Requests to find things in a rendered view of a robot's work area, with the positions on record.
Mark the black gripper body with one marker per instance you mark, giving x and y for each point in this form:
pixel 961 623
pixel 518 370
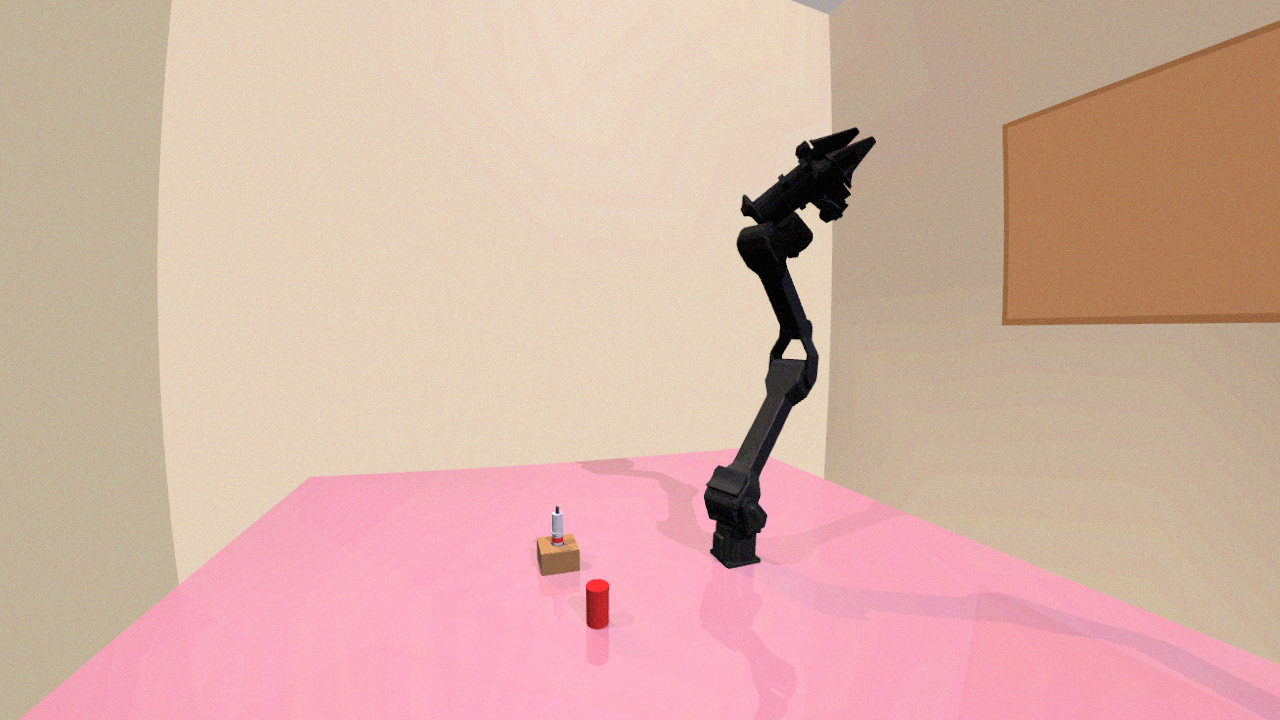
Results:
pixel 811 174

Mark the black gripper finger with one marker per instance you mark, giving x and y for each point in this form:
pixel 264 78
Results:
pixel 836 141
pixel 847 159

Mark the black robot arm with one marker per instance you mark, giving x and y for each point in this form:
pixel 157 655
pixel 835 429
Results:
pixel 733 492

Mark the white marker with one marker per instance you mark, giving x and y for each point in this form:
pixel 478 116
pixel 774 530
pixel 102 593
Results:
pixel 557 527

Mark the tan rectangular block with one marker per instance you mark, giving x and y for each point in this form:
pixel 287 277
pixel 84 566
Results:
pixel 558 559

